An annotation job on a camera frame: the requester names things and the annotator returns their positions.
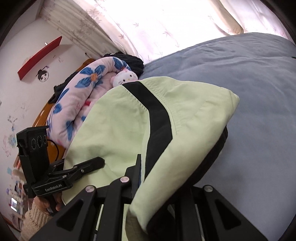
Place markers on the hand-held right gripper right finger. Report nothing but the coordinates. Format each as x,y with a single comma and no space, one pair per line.
208,213

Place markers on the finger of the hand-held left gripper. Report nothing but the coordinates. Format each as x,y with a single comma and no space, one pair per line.
94,163
77,176

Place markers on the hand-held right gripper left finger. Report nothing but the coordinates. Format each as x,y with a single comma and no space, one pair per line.
133,176

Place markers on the green and black hooded jacket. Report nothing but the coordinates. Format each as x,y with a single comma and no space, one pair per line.
115,129

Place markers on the person's left forearm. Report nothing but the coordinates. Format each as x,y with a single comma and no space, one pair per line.
34,220

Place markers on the person's left hand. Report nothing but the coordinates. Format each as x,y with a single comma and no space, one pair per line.
44,202

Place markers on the pink floral quilt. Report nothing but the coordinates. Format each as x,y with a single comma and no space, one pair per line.
76,97

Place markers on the white and pink cat plush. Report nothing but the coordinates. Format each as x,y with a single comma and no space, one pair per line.
124,77

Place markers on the black knitted cloth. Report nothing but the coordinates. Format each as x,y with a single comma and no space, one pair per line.
129,60

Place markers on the white floral curtain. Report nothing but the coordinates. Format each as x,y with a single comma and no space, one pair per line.
143,25
261,16

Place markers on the pale flower wall stickers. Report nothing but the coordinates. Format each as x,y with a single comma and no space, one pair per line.
10,136

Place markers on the cartoon face wall sticker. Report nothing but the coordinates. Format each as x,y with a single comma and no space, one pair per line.
43,74

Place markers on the red wall shelf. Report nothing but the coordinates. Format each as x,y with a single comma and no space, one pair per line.
39,59

